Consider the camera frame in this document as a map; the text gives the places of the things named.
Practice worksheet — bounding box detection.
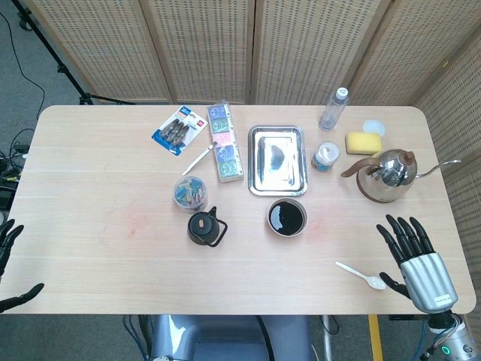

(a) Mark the stainless steel tray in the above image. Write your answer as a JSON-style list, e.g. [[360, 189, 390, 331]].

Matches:
[[247, 124, 309, 198]]

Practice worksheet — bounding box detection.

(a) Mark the blue blister pack of clips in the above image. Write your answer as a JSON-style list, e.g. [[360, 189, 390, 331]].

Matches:
[[151, 105, 208, 156]]

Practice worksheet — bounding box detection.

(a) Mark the clear jar of coloured clips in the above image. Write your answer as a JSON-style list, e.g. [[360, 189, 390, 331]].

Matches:
[[173, 175, 210, 214]]

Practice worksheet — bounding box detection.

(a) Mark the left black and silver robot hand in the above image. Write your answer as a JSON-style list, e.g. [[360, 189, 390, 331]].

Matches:
[[0, 219, 45, 314]]

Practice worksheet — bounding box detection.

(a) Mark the grey robot torso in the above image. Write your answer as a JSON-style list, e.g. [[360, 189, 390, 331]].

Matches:
[[150, 314, 315, 361]]

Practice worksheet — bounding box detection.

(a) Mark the bundle of floor cables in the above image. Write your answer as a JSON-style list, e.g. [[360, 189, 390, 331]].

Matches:
[[0, 127, 35, 211]]

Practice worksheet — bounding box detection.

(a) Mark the black bowl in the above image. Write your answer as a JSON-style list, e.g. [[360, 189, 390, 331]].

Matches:
[[267, 198, 309, 238]]

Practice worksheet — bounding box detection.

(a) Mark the long box of pastel items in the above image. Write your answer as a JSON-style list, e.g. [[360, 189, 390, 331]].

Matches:
[[207, 99, 245, 184]]

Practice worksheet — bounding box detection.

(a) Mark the steel gooseneck kettle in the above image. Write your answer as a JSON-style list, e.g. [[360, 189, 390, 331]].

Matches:
[[340, 148, 462, 204]]

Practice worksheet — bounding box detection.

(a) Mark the small jar with blue label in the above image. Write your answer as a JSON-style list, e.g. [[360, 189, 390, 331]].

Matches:
[[310, 141, 340, 172]]

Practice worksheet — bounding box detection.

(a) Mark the black teapot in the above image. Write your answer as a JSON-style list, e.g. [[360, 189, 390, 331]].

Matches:
[[186, 205, 228, 248]]

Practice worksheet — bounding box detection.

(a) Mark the white pen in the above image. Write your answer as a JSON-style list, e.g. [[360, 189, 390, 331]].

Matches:
[[181, 141, 219, 177]]

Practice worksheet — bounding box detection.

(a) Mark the white table leg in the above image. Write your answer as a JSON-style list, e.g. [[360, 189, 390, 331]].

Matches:
[[322, 315, 336, 361]]

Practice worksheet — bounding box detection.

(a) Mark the white plastic spoon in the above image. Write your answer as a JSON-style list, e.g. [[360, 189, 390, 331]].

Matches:
[[335, 261, 387, 291]]

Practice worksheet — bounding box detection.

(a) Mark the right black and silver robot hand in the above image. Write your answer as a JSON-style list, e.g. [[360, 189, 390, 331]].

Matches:
[[377, 214, 458, 314]]

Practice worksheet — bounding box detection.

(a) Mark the yellow sponge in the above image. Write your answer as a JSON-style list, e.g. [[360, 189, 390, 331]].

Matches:
[[345, 131, 383, 156]]

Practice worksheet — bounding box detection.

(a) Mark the white round lid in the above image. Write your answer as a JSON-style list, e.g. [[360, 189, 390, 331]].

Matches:
[[362, 119, 386, 136]]

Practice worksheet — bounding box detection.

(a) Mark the clear plastic water bottle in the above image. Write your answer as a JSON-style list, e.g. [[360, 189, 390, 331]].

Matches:
[[318, 87, 350, 132]]

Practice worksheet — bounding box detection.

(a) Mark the black tripod stand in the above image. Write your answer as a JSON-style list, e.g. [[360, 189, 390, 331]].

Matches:
[[11, 0, 136, 106]]

